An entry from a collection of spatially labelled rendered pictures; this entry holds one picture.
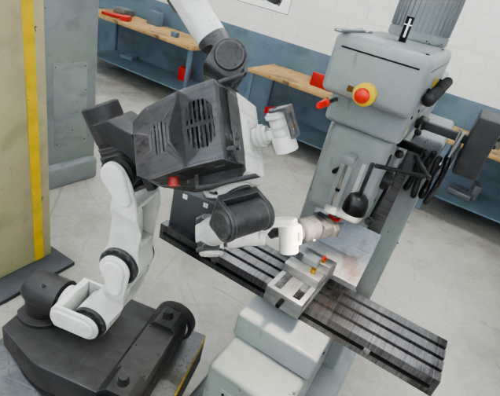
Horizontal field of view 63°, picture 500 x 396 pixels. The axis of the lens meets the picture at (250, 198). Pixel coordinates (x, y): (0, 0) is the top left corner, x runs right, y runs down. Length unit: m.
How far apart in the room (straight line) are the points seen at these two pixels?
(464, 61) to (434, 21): 4.05
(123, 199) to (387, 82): 0.82
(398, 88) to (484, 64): 4.43
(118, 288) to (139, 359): 0.38
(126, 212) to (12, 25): 1.32
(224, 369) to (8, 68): 1.74
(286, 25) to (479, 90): 2.59
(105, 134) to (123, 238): 0.36
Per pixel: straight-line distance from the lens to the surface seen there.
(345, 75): 1.16
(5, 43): 2.36
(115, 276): 1.45
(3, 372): 2.01
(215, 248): 1.28
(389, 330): 1.71
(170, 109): 1.05
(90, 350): 1.81
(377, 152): 1.31
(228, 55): 1.14
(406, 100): 1.13
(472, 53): 5.54
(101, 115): 1.27
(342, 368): 2.49
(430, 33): 1.51
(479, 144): 1.57
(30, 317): 1.92
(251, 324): 1.61
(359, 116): 1.27
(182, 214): 1.79
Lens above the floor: 1.98
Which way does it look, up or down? 29 degrees down
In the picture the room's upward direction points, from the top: 14 degrees clockwise
